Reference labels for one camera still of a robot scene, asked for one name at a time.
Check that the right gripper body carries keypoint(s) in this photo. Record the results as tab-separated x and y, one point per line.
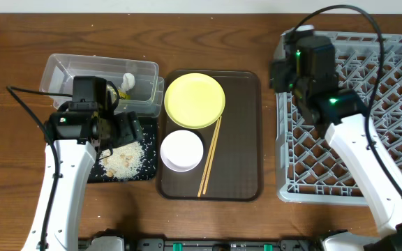
285	80

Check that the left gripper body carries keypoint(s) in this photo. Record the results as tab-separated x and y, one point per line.
131	129

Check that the pile of rice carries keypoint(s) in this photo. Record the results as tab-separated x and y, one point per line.
123	163

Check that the green orange snack wrapper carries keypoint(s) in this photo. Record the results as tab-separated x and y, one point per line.
116	93

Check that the white tissue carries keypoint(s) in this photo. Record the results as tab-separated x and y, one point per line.
128	82

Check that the white bowl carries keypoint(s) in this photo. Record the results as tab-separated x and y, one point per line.
181	151

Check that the yellow plate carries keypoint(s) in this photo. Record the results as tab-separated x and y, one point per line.
194	100

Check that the wooden chopstick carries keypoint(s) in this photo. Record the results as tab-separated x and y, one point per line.
205	174
212	159

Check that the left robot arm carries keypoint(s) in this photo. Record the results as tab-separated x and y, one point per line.
68	162

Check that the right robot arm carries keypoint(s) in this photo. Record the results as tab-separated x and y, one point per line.
348	130

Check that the grey dishwasher rack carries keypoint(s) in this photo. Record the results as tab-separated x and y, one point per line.
309	171

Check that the black plastic tray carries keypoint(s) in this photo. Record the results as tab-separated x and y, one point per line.
148	170

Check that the clear plastic bin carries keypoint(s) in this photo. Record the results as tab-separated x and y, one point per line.
145	98

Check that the dark brown serving tray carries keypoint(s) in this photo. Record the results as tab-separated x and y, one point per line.
236	173

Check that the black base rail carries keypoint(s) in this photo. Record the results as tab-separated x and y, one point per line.
115	243

